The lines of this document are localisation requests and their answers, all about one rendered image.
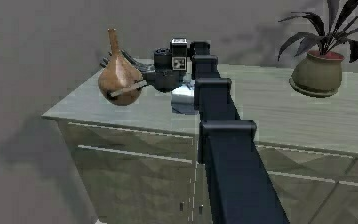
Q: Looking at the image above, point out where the grey-green chest of drawers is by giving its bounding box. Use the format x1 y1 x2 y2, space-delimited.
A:
41 59 358 224

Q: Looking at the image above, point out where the white alarm clock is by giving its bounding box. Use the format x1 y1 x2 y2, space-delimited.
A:
170 75 196 106

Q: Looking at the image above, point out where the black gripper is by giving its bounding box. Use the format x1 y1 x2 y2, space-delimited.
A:
99 47 185 99

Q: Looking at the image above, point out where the dark plant in green pot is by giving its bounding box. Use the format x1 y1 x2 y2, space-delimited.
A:
277 0 358 99

